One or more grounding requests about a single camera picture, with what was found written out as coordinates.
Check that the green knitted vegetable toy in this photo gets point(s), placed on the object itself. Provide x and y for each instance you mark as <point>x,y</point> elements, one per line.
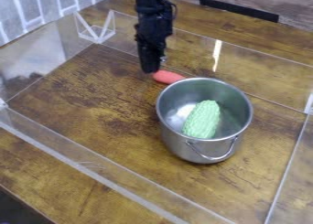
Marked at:
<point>202,120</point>

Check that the black strip on wall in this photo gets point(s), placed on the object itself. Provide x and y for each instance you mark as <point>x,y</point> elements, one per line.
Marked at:
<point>242,10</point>

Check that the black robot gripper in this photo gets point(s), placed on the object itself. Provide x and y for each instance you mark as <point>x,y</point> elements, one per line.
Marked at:
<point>153,27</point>

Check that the orange plastic spoon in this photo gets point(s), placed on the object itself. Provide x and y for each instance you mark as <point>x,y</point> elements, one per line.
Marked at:
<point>166,77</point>

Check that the clear acrylic corner bracket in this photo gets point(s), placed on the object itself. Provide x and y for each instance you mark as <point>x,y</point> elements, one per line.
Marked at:
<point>93,33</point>

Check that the silver metal pot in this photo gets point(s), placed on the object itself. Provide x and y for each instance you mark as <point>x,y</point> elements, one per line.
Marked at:
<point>174,105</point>

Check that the clear acrylic enclosure wall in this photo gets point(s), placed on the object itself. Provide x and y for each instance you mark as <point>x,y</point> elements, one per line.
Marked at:
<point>81,155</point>

